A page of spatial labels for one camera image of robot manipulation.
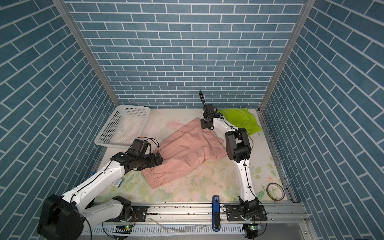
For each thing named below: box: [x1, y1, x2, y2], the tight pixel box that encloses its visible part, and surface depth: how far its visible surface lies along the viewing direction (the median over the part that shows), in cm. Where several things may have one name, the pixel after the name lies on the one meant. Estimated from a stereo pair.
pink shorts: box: [142, 117, 227, 189], surface depth 95 cm
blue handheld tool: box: [212, 195, 221, 232], surface depth 75 cm
